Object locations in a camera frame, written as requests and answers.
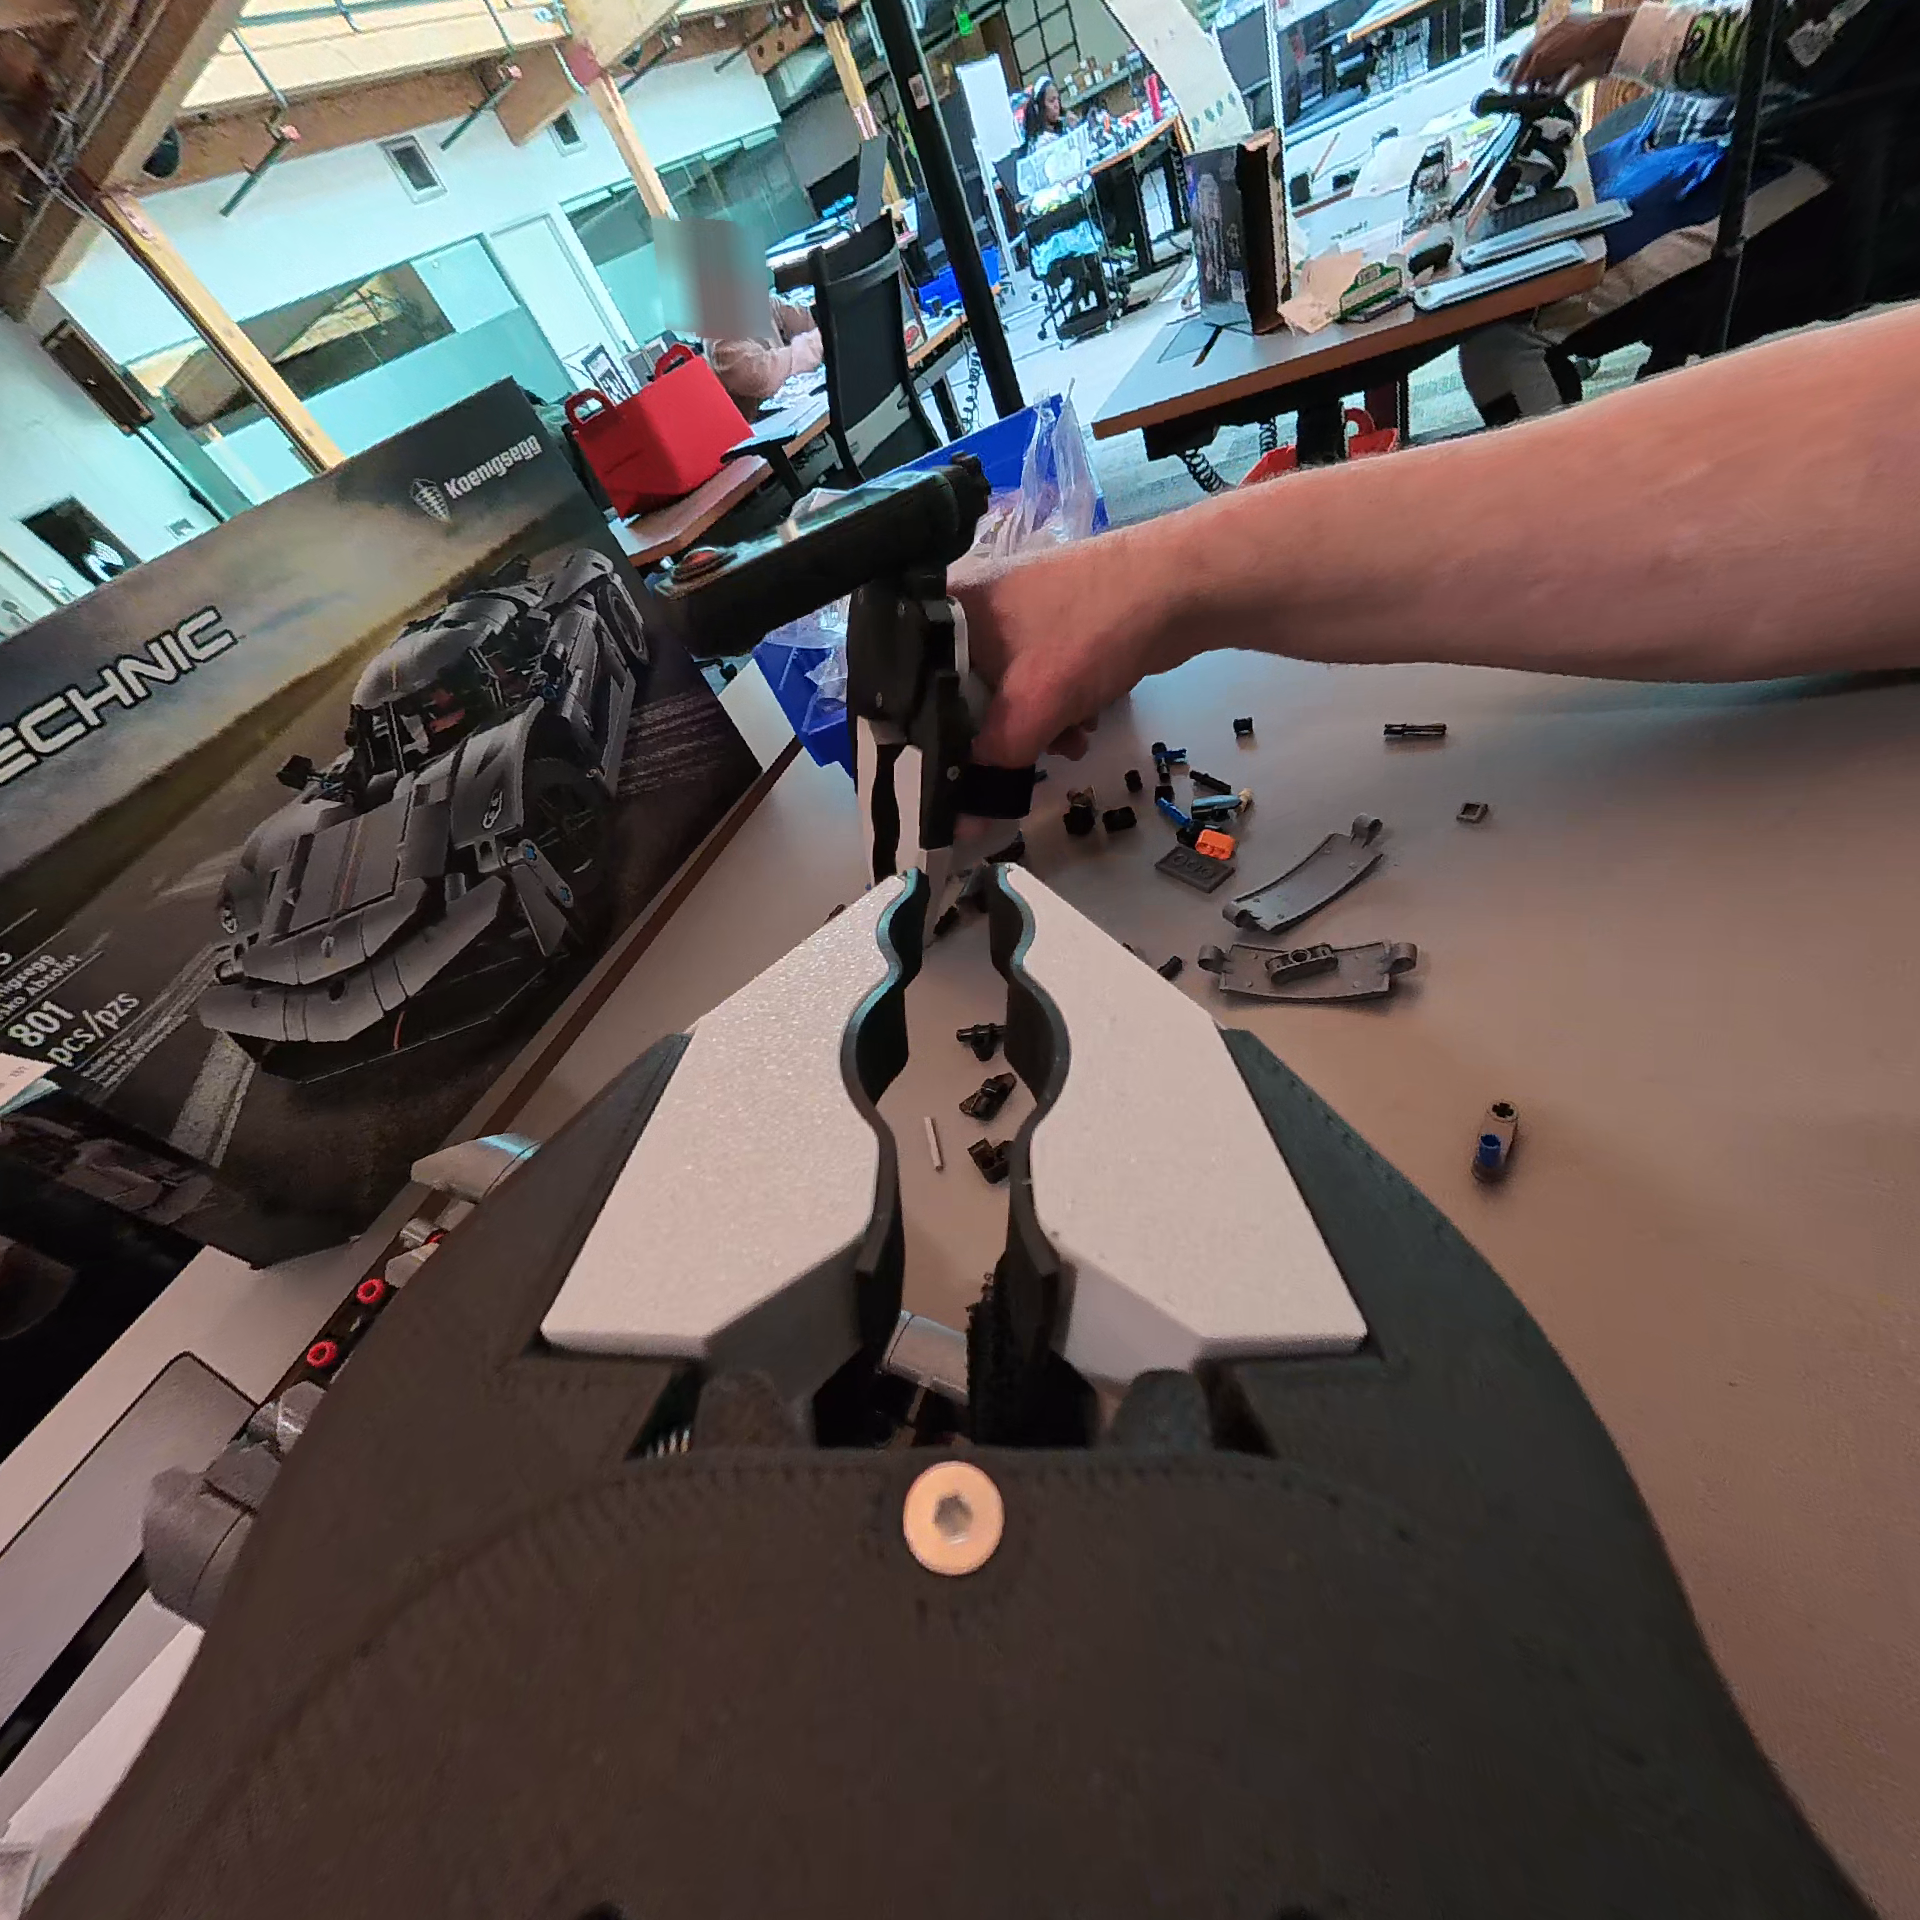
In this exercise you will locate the black office chair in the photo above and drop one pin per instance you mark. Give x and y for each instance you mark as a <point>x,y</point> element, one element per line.
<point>871,331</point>

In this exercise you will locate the person's right hand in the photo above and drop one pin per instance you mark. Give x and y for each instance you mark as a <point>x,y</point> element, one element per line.
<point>1065,644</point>

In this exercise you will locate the grey keyboard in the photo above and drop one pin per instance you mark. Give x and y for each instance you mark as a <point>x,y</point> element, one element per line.
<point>1501,283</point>

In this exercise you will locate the red tote bag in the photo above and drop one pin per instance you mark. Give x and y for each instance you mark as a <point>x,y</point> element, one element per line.
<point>660,442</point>

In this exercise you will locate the grey background desk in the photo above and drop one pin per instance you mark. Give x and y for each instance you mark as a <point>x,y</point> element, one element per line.
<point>1305,361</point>

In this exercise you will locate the person's right forearm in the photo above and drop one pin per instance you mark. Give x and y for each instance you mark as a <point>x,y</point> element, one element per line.
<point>1575,511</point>

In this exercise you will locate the lego set box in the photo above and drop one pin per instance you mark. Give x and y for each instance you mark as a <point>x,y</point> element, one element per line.
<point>375,750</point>

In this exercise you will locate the pile of clear plastic bags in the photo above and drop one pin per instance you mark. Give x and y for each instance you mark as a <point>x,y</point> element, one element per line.
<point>1035,480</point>

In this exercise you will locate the scattered loose lego pieces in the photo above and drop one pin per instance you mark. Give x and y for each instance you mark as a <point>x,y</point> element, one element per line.
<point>1201,866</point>

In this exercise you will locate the black floor lamp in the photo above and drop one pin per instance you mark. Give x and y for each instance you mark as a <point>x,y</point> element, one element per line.
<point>944,194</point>

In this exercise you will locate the grey lego car model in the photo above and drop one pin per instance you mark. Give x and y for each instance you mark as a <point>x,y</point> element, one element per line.
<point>210,1515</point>

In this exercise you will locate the wooden background desk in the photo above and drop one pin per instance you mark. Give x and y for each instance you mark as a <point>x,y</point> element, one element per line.
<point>704,511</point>

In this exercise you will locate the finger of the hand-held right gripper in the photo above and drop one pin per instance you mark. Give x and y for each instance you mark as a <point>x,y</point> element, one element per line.
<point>883,810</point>
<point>960,879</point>

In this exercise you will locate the orange bin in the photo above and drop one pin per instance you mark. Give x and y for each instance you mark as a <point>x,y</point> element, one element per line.
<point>1373,438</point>

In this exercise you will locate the pale tilted board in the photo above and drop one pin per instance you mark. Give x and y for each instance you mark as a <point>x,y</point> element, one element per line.
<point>1179,68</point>

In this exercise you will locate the blue plastic bin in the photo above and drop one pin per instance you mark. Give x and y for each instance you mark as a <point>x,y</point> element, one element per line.
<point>803,691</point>

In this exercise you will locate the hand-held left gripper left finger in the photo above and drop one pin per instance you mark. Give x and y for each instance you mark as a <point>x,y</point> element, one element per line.
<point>721,1201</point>

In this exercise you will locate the dark upright box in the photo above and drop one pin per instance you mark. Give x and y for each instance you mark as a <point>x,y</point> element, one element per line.
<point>1239,224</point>

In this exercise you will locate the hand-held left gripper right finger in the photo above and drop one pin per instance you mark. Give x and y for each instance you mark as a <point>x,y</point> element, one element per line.
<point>1184,1201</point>

